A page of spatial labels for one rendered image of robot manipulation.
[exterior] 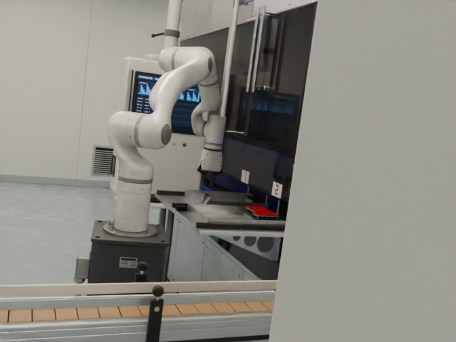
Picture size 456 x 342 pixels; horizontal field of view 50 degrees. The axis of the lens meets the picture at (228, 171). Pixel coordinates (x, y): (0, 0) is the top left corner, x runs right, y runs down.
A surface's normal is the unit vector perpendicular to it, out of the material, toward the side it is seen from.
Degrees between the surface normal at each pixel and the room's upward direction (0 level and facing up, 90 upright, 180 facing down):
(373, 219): 90
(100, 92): 90
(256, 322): 90
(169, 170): 90
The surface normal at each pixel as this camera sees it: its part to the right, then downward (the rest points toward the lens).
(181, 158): 0.36, 0.16
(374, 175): -0.92, -0.07
